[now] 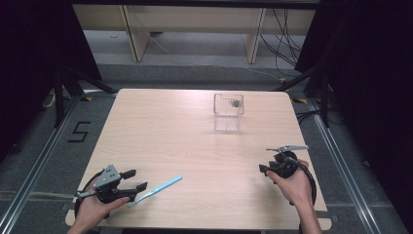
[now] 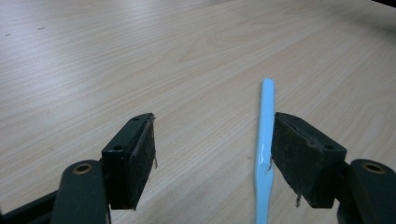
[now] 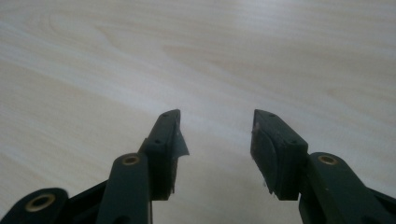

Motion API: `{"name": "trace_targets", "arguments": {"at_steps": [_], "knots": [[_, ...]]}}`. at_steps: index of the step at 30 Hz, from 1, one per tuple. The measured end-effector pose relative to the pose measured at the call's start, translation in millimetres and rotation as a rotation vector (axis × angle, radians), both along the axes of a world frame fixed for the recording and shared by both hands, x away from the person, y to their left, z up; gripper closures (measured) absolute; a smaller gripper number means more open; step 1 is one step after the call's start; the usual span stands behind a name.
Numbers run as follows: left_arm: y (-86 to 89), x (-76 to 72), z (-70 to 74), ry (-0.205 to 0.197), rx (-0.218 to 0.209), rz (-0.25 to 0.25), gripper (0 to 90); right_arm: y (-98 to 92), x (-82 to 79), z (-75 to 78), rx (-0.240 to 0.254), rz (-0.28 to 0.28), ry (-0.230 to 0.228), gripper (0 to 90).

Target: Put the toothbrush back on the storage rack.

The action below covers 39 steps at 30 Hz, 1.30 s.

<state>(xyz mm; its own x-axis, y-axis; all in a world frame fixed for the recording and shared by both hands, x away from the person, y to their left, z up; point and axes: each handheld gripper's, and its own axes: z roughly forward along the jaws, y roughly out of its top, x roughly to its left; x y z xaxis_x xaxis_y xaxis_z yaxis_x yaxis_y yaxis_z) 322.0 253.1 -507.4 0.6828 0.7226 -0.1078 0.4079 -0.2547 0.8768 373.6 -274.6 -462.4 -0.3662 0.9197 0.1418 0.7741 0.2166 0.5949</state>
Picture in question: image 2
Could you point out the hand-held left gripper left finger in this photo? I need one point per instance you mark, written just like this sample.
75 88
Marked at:
124 161

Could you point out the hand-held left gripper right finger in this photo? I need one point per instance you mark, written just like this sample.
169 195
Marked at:
306 161

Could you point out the light blue toothbrush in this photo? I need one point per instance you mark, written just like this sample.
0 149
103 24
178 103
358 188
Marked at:
265 124

